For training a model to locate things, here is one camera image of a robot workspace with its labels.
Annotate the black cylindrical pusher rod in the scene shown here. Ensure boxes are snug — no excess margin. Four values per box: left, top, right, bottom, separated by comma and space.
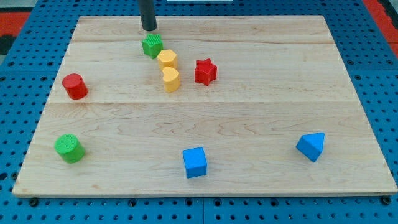
137, 0, 157, 31

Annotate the yellow hexagon block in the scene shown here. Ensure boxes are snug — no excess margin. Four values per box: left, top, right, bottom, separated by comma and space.
157, 49, 178, 70

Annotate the green star block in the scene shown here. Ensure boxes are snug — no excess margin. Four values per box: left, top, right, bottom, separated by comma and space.
142, 34, 164, 59

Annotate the blue cube block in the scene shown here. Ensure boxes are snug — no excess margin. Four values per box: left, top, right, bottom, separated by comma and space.
182, 147, 207, 179

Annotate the blue triangle block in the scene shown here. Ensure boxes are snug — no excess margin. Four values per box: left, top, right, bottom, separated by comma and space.
296, 133, 325, 162

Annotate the red cylinder block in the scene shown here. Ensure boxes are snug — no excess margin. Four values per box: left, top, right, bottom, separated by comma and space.
62, 73, 88, 100

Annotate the light wooden board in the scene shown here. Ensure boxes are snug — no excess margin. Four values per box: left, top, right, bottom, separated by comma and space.
13, 16, 397, 198

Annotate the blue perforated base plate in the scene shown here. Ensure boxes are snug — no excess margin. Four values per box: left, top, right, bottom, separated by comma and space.
1, 1, 397, 223

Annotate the green cylinder block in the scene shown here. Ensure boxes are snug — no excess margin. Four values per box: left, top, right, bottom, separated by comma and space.
54, 134, 85, 164

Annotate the yellow heart block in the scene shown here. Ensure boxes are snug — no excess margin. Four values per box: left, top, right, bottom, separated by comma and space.
162, 67, 180, 93

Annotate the red star block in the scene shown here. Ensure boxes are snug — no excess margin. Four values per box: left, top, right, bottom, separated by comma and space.
195, 58, 218, 86

